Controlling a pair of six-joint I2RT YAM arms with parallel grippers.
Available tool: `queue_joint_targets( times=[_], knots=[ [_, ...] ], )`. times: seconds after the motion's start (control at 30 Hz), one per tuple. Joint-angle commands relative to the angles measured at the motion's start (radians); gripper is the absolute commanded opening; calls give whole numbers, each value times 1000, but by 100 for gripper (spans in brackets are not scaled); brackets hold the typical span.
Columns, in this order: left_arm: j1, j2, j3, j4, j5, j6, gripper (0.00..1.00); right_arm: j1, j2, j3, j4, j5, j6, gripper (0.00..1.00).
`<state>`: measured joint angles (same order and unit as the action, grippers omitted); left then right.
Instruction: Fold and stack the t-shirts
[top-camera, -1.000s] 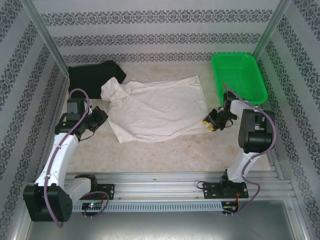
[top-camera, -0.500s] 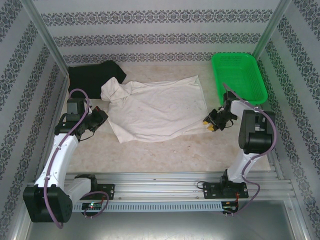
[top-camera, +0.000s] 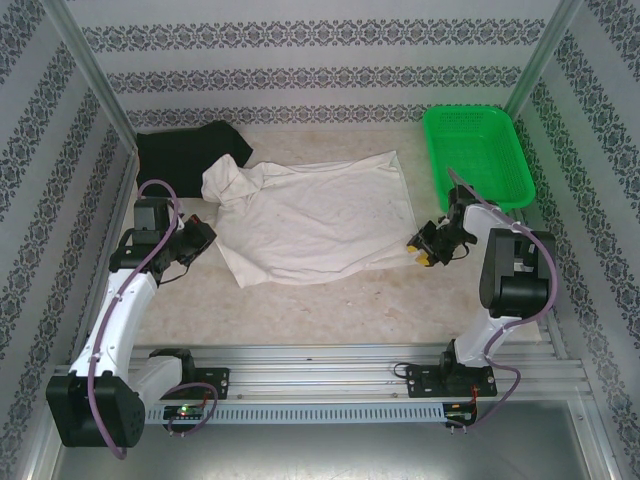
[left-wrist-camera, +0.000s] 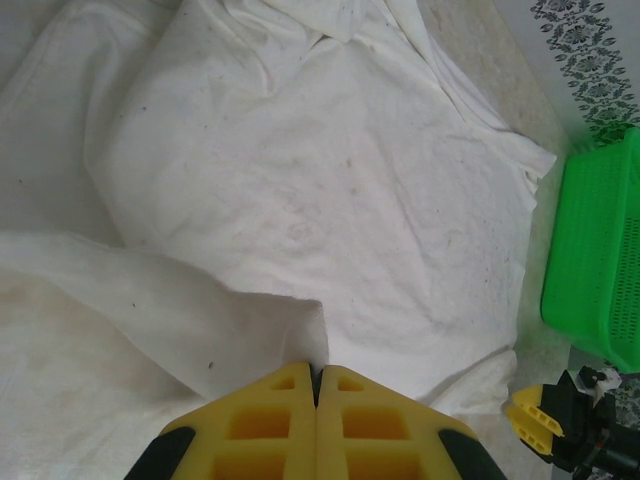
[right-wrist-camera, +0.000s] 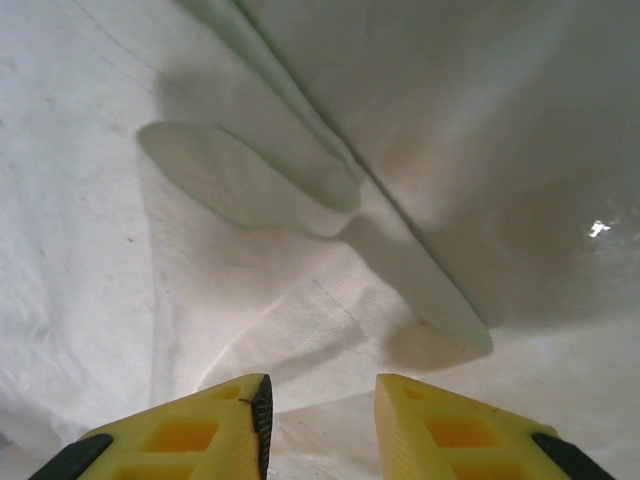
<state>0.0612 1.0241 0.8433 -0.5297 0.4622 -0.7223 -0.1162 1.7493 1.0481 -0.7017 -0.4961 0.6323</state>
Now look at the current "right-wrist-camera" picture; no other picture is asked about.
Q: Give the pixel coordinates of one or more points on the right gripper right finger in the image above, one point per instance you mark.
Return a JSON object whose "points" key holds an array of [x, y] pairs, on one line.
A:
{"points": [[450, 440]]}

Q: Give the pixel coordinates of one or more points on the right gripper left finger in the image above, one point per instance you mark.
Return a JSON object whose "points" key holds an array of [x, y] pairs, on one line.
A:
{"points": [[175, 435]]}

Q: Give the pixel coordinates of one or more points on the white t-shirt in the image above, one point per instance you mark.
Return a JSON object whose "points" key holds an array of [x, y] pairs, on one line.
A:
{"points": [[150, 200]]}

